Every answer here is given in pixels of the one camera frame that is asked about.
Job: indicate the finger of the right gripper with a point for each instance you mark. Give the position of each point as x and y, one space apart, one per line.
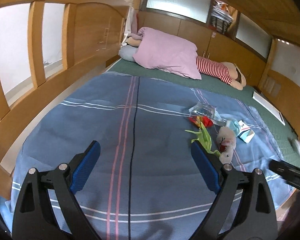
288 172

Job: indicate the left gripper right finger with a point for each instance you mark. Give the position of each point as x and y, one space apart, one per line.
255 217

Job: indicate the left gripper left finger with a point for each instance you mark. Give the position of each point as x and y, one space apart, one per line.
34 217

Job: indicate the paper cup with stripes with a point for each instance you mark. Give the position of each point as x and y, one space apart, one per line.
246 134

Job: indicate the green bed mat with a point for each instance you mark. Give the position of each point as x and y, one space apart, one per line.
282 133

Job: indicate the crumpled white tissue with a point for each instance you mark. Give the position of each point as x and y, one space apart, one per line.
226 142

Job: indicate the white flat board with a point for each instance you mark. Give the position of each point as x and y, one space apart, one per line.
269 107

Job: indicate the light green wrapper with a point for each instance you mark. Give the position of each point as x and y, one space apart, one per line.
204 139

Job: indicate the blue striped blanket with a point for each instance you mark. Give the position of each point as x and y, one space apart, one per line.
145 185

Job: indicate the red snack wrapper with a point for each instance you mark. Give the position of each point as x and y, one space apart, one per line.
200 121

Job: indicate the clear plastic wrapper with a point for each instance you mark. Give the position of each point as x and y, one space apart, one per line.
202 109

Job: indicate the striped plush doll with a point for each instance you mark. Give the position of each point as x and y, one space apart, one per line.
227 72

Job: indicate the light blue small pillow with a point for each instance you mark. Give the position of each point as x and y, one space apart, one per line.
127 52

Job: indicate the stack of papers on shelf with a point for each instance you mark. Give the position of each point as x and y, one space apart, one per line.
220 17

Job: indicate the pink pillow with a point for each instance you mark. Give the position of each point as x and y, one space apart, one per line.
169 53

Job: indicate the wooden bunk bed frame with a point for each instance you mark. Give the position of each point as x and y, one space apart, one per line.
45 47

